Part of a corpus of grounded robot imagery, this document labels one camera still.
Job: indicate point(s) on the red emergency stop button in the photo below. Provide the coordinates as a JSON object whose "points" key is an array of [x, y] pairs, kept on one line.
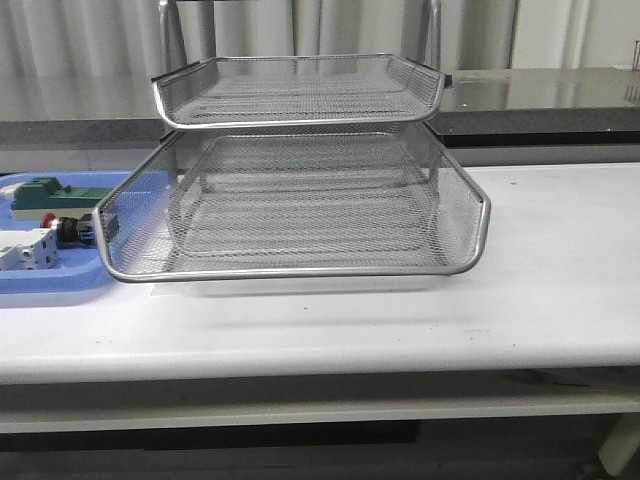
{"points": [[71, 231]]}

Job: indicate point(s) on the blue plastic tray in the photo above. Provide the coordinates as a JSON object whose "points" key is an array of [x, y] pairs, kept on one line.
{"points": [[81, 268]]}

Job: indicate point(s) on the green terminal block module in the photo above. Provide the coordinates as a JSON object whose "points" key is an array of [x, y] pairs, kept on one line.
{"points": [[44, 195]]}

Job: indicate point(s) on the white circuit breaker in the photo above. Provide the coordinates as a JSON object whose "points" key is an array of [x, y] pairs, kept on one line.
{"points": [[33, 249]]}

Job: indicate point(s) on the grey pleated curtain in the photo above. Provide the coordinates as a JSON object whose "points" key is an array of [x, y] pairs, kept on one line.
{"points": [[45, 39]]}

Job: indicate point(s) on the white table leg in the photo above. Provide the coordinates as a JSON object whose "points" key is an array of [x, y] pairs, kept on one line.
{"points": [[621, 445]]}

